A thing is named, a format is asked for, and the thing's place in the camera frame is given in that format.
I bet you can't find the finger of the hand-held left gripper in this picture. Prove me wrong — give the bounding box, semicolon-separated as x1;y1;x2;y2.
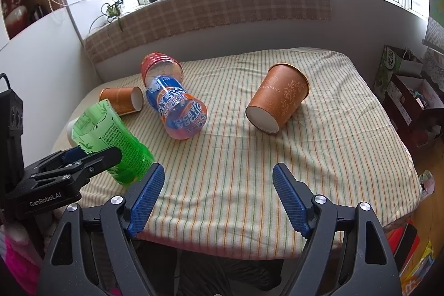
29;147;122;186
24;147;89;175

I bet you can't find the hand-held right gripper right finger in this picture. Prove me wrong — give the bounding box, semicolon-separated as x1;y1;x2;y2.
272;162;403;296

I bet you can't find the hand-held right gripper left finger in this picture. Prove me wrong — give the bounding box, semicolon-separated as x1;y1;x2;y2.
36;162;166;296

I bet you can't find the green plastic bottle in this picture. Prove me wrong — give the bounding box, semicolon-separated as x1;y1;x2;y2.
71;100;155;186

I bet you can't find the large orange paper cup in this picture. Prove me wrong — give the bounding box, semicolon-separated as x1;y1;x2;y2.
246;62;310;135

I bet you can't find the small orange paper cup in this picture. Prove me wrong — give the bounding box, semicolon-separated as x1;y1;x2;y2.
99;87;144;117

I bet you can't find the striped bed sheet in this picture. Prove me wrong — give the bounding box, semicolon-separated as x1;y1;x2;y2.
52;47;424;260

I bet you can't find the blue label drink bottle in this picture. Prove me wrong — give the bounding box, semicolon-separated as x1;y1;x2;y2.
144;73;208;140

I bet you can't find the red label plastic bottle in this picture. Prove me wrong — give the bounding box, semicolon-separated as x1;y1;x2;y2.
140;51;183;86

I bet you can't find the dark red cardboard box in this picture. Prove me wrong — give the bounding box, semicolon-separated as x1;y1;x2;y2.
384;74;438;132

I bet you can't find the yellow package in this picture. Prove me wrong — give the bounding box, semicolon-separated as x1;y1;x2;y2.
399;241;435;296

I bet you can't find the green paper bag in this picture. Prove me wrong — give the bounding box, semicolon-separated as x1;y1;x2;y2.
374;45;424;103

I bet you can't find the plaid cloth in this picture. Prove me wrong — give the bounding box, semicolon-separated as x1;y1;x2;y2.
83;0;332;75

